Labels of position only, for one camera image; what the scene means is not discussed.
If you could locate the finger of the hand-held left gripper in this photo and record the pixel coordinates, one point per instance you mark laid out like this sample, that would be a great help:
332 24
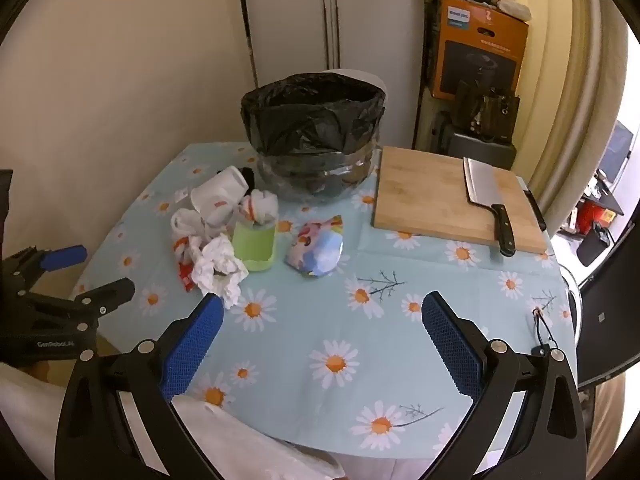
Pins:
95 297
62 256

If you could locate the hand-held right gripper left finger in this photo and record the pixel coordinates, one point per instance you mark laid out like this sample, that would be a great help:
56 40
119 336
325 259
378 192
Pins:
192 355

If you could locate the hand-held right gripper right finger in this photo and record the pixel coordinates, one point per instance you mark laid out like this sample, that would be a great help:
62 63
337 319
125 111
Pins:
452 345

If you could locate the green plastic cup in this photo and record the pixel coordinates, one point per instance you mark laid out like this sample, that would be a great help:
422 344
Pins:
255 247

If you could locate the frosted plastic cup white label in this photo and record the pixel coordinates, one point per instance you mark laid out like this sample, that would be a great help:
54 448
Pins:
212 202

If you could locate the bin with black bag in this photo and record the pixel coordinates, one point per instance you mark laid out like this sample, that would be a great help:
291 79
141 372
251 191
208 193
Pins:
310 125

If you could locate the red wrapper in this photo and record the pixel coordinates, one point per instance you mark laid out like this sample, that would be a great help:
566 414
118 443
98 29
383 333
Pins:
185 272

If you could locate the large crumpled white tissue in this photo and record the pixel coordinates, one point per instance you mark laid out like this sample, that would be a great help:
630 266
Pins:
217 270

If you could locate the black eyeglasses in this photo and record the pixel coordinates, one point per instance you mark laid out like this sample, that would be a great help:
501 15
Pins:
545 340

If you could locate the person's white clothing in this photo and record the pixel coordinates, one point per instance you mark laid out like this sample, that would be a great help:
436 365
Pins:
250 450

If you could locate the daisy print tablecloth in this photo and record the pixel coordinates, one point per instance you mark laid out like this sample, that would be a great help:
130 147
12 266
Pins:
320 320

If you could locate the wooden cutting board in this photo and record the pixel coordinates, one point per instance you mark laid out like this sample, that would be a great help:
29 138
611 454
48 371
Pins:
430 200

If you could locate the colourful snack packet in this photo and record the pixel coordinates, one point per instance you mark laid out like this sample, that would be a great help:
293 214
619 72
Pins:
315 250

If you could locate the crumpled tissue with orange stains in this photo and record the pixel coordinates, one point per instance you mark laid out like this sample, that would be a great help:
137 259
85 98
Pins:
260 207

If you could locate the person's beige trousers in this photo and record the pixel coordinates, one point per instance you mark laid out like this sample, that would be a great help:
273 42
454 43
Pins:
602 415

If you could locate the black floor bin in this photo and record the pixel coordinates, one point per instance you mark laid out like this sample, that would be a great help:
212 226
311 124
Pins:
594 247

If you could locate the black appliance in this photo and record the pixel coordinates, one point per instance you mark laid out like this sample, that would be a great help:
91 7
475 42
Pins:
480 150

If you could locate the dark handbag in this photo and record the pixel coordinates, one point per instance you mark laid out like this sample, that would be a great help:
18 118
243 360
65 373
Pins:
470 110
505 115

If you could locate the cream curtain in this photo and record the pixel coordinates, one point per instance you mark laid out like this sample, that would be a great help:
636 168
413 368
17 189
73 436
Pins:
565 85

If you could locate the orange cardboard box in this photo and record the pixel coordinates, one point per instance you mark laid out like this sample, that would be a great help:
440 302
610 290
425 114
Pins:
480 50

